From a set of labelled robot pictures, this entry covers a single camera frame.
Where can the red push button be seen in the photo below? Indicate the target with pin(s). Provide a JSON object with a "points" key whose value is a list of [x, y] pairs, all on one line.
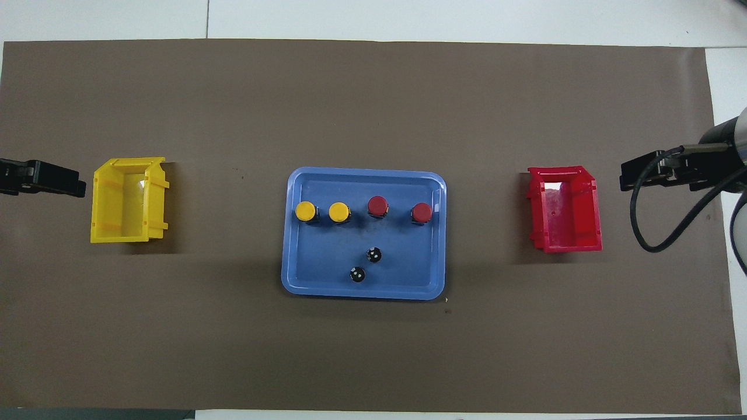
{"points": [[421, 212], [377, 205]]}

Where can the yellow push button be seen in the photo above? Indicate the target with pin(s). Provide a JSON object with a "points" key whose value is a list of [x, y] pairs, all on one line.
{"points": [[339, 212], [306, 211]]}

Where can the brown paper table mat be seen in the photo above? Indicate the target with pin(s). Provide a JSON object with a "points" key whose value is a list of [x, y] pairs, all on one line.
{"points": [[373, 87]]}

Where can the blue plastic tray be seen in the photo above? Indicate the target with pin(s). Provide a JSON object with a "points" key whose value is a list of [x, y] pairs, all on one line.
{"points": [[327, 256]]}

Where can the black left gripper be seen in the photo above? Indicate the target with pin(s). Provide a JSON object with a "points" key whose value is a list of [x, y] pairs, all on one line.
{"points": [[16, 177]]}

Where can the yellow plastic parts bin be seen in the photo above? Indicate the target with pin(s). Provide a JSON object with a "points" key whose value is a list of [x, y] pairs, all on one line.
{"points": [[102, 233]]}

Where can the black cylindrical capacitor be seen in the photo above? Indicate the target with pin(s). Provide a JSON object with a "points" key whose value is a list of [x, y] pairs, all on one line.
{"points": [[373, 255], [357, 274]]}

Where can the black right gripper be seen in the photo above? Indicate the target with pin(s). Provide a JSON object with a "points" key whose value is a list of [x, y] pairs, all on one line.
{"points": [[709, 169]]}

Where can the red plastic parts bin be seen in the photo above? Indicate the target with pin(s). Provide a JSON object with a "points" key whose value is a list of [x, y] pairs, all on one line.
{"points": [[569, 248]]}

